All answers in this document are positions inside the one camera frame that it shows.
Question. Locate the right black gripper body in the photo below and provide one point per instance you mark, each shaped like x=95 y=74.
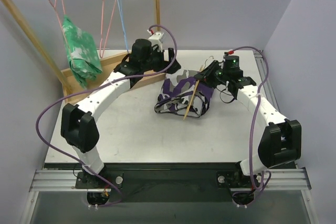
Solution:
x=210 y=73

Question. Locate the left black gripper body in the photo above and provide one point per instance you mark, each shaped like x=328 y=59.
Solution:
x=165 y=61

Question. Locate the yellow plastic hanger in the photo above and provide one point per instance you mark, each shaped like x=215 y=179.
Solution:
x=195 y=88

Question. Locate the purple camouflage trousers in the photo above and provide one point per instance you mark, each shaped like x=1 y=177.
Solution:
x=176 y=92

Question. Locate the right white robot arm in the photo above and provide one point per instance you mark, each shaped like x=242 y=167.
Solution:
x=281 y=140

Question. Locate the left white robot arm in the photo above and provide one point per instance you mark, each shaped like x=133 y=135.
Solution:
x=79 y=121

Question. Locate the green patterned garment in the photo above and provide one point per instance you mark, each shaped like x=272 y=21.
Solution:
x=87 y=64

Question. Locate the wooden clothes rack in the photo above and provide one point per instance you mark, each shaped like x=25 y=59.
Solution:
x=23 y=24

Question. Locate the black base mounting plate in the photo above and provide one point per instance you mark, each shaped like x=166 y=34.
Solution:
x=171 y=182

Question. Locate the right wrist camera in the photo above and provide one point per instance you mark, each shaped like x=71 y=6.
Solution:
x=231 y=66

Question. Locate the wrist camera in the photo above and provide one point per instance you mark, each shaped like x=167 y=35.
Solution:
x=157 y=39
x=231 y=66

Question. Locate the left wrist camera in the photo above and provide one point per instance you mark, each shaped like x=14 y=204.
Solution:
x=157 y=39

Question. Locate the blue wire hanger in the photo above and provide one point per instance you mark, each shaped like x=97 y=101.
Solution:
x=120 y=8

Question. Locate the left pink wire hanger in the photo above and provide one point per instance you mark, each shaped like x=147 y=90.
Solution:
x=59 y=6

